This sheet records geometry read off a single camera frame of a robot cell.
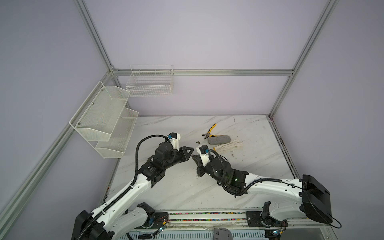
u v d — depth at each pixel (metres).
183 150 0.65
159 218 0.73
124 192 0.46
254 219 0.73
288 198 0.45
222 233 0.69
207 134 1.08
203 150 0.60
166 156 0.57
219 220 0.75
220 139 1.01
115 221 0.42
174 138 0.68
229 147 1.01
